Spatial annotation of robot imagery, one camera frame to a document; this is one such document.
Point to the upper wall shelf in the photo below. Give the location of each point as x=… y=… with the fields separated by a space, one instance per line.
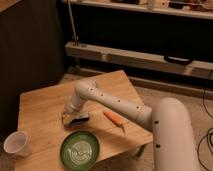
x=149 y=6

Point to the orange carrot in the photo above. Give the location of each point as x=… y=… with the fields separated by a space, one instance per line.
x=114 y=119

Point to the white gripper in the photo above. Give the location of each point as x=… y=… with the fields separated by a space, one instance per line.
x=69 y=108

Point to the black handle on shelf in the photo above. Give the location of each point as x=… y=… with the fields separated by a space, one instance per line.
x=178 y=61

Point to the wooden table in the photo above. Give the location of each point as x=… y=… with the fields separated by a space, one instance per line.
x=40 y=117

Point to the green ceramic bowl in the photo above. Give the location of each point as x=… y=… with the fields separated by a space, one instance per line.
x=79 y=151

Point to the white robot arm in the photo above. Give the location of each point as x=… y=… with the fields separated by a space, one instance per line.
x=169 y=121

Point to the white low shelf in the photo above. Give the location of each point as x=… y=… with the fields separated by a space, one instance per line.
x=137 y=59

